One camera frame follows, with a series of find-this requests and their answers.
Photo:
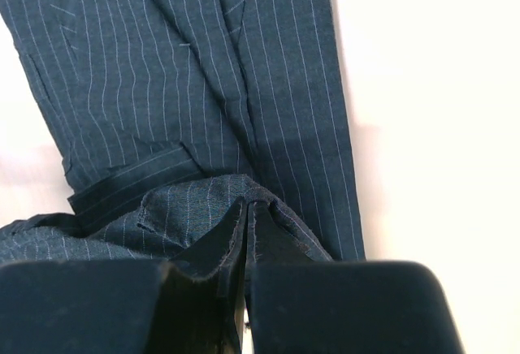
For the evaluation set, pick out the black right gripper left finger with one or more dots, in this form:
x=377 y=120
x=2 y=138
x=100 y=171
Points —
x=190 y=304

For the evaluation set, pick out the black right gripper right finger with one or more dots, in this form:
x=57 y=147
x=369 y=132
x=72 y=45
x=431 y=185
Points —
x=299 y=305

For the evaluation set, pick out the black pinstriped long sleeve shirt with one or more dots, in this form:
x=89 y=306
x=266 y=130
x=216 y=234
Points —
x=167 y=111

